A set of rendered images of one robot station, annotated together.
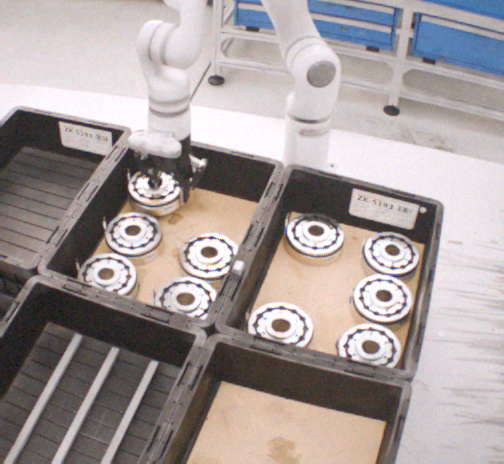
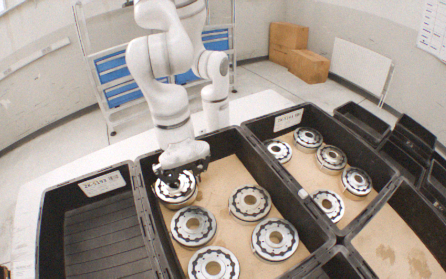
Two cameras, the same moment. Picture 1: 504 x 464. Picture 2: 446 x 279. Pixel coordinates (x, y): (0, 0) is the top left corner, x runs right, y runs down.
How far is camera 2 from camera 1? 0.81 m
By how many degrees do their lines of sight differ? 29
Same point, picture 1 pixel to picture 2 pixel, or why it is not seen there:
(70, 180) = (111, 216)
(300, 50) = (208, 57)
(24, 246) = not seen: outside the picture
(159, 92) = (170, 104)
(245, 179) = (217, 147)
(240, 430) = not seen: hidden behind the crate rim
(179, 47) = (184, 44)
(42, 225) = (122, 262)
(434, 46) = (183, 77)
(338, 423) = (379, 219)
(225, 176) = not seen: hidden behind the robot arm
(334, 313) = (321, 179)
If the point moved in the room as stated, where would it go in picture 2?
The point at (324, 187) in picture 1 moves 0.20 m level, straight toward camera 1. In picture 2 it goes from (261, 125) to (312, 165)
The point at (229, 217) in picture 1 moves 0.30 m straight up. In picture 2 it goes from (223, 173) to (219, 69)
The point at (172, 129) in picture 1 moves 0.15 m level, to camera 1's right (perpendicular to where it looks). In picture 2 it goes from (188, 134) to (246, 104)
